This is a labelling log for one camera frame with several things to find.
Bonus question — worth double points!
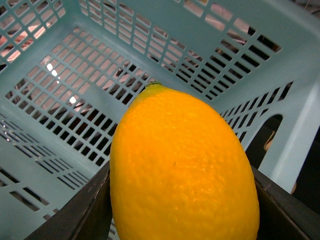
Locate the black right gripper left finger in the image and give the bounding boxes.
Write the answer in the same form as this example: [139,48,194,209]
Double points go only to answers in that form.
[27,163,112,240]

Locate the yellow lemon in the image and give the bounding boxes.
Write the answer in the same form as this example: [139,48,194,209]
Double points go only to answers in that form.
[109,83,260,240]

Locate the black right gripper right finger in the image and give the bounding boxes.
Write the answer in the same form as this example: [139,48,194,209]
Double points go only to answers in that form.
[252,167,320,240]

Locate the teal plastic shopping basket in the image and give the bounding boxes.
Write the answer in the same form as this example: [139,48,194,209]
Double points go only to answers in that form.
[0,0,320,240]

